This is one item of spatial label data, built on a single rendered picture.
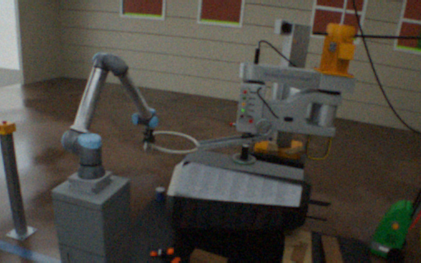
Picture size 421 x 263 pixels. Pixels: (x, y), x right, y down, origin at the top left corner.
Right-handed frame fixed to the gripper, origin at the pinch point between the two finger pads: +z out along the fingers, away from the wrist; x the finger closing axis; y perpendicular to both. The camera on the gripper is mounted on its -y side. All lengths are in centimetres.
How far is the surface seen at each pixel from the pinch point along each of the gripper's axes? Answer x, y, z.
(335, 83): 130, 73, -79
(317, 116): 127, 64, -48
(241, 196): 59, 68, 19
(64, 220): -78, 58, 21
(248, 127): 73, 41, -31
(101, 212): -56, 77, 5
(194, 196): 26, 47, 25
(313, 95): 117, 63, -66
